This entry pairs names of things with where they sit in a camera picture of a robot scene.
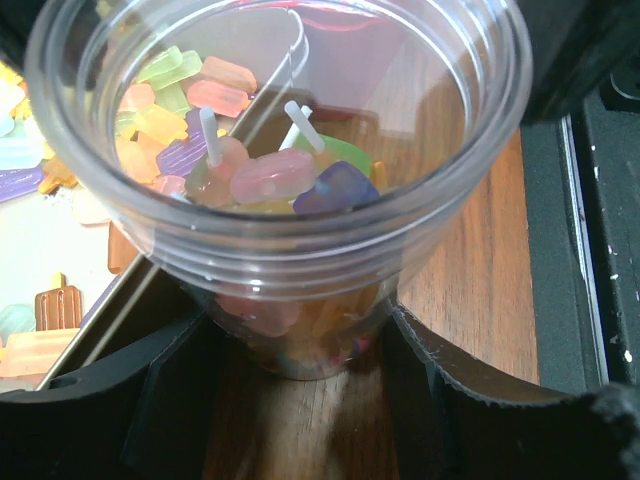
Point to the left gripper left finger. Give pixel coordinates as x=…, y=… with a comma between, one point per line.
x=139, y=413

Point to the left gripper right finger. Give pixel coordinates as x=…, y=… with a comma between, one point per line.
x=457, y=417

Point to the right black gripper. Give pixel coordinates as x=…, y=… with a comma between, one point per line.
x=575, y=46

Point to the silver tin of gummies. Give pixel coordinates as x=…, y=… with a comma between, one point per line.
x=50, y=250

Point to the clear glass jar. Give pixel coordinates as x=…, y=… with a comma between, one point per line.
x=403, y=107

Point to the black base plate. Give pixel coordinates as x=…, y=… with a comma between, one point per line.
x=582, y=196

